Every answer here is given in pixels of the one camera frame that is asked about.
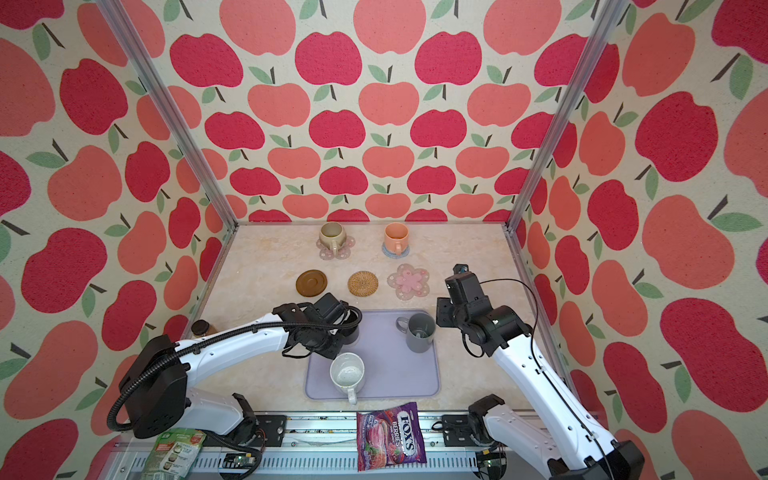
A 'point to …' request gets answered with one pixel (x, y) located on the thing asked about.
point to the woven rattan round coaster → (362, 283)
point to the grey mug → (419, 328)
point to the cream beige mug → (333, 236)
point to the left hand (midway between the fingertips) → (343, 351)
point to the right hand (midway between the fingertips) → (455, 305)
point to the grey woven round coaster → (392, 255)
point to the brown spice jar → (202, 327)
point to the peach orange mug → (396, 237)
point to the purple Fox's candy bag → (389, 437)
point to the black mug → (351, 338)
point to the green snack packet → (174, 454)
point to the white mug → (347, 371)
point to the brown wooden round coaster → (311, 283)
